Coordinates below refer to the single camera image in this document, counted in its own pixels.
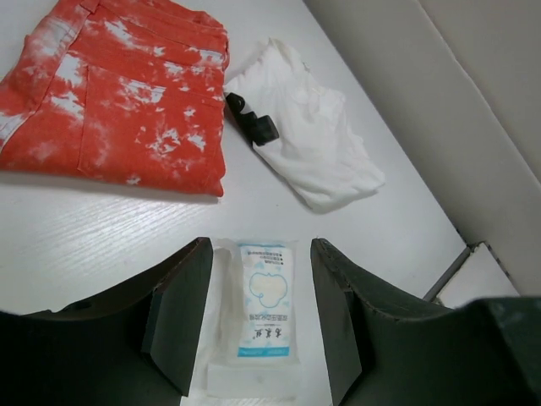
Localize white cloth garment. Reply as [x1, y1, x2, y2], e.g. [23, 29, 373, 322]
[225, 39, 385, 213]

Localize white cotton pads packet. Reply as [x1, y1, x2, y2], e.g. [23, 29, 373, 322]
[181, 239, 302, 405]

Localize black clip on garment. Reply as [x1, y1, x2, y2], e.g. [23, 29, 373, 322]
[226, 92, 280, 146]

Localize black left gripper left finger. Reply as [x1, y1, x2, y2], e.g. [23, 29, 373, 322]
[1, 238, 213, 405]

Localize orange white tie-dye shorts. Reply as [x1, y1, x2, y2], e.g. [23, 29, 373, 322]
[1, 1, 229, 197]

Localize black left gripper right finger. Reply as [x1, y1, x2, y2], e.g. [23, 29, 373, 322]
[310, 239, 540, 405]

